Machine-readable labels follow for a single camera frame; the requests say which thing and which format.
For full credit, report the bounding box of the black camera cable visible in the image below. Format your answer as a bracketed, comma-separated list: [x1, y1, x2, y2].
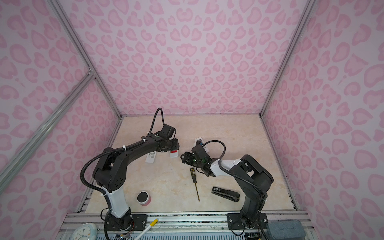
[148, 107, 166, 136]
[203, 139, 227, 160]

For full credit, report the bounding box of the black left camera cable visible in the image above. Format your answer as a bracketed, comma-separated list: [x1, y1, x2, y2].
[148, 107, 166, 136]

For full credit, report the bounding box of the black right camera cable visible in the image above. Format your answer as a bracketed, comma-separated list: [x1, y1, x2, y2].
[203, 139, 227, 160]

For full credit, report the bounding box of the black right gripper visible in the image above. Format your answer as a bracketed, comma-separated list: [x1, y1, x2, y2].
[179, 151, 204, 169]

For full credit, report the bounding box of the aluminium frame strut right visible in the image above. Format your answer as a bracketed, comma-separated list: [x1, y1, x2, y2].
[259, 0, 317, 118]

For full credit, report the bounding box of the aluminium rail base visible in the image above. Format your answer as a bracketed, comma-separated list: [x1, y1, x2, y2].
[55, 209, 319, 240]

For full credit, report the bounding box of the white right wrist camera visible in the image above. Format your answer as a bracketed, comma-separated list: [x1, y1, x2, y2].
[196, 143, 209, 152]

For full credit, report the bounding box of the black stapler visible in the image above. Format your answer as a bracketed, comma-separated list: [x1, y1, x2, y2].
[212, 187, 240, 203]

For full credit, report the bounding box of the aluminium frame strut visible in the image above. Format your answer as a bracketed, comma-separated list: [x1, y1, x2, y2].
[0, 0, 124, 193]
[259, 0, 317, 118]

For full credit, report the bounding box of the white remote control right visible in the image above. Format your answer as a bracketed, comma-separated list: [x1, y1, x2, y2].
[195, 138, 204, 144]

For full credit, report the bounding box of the aluminium frame strut left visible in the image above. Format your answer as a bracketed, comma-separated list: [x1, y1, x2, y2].
[0, 0, 124, 193]

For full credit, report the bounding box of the white remote control left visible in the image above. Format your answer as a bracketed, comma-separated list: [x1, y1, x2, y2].
[145, 152, 157, 164]

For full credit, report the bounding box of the red and white remote control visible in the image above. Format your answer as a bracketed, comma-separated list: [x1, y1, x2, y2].
[170, 151, 179, 158]

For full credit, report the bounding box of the white analog clock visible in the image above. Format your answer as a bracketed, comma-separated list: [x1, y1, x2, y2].
[71, 223, 98, 240]

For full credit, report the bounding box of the pink black tape roll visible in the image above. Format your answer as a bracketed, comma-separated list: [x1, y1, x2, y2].
[137, 191, 152, 206]

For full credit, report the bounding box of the yellow capped white marker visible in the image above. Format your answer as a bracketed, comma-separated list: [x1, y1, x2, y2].
[135, 219, 158, 240]

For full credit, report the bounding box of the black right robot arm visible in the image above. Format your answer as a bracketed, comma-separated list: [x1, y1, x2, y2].
[181, 146, 274, 229]

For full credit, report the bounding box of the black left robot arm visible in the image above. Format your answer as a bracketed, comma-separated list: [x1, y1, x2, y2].
[80, 134, 180, 233]

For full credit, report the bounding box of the grey cloth pad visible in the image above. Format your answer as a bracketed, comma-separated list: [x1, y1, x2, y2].
[266, 220, 306, 240]

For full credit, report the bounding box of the black yellow handled screwdriver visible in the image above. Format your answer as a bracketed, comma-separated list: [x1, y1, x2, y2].
[190, 168, 200, 201]

